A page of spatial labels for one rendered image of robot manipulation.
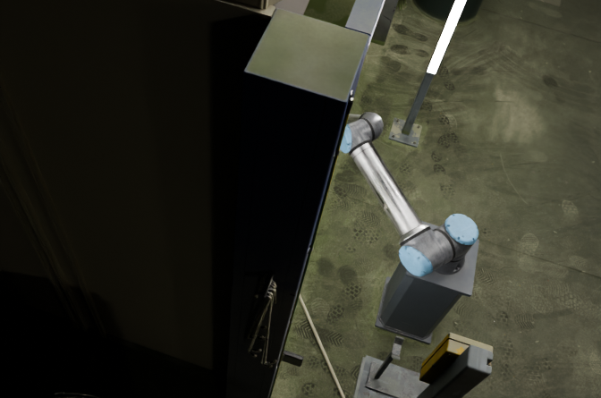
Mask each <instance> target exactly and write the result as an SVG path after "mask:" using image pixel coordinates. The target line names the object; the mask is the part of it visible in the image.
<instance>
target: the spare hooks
mask: <svg viewBox="0 0 601 398"><path fill-rule="evenodd" d="M274 275H275V273H271V275H270V276H269V275H268V274H264V277H262V278H261V281H260V288H259V291H258V292H257V293H255V294H254V297H255V298H257V297H258V295H263V296H262V297H263V298H266V297H267V301H266V302H265V304H264V306H263V307H262V309H261V311H260V312H259V313H258V316H257V317H256V319H255V321H254V322H253V326H252V328H251V329H250V331H249V332H248V334H247V335H246V337H247V338H248V339H251V338H252V340H251V343H250V347H249V349H248V352H249V354H251V356H252V357H255V358H256V357H257V354H253V353H251V351H250V350H252V351H254V352H261V351H262V349H259V350H257V349H254V348H252V346H253V344H254V342H255V339H256V338H257V339H259V340H260V341H262V340H265V344H264V350H263V355H262V359H261V364H262V365H264V366H265V367H269V368H272V367H273V366H272V365H271V366H268V365H266V364H275V363H276V360H272V361H269V362H268V361H267V346H268V337H269V327H270V319H271V312H272V306H273V301H274V298H275V304H276V287H277V286H276V284H275V282H274V281H273V277H274ZM266 279H268V280H266ZM263 285H266V288H265V287H263ZM270 285H271V286H272V287H271V286H270ZM269 287H270V288H269ZM268 290H271V292H269V291H268ZM263 291H264V292H263ZM267 294H268V295H267ZM268 306H269V314H268V324H267V326H261V324H262V321H263V319H264V317H265V314H266V312H267V307H268ZM253 328H254V329H253ZM260 328H261V329H266V328H267V333H266V337H264V336H263V335H262V336H259V335H257V334H258V331H259V329H260ZM252 330H253V331H252ZM251 332H252V333H251ZM263 337H264V338H263ZM266 342H267V343H266ZM265 347H266V350H265ZM264 353H265V358H264V363H265V364H264V363H263V357H264Z"/></svg>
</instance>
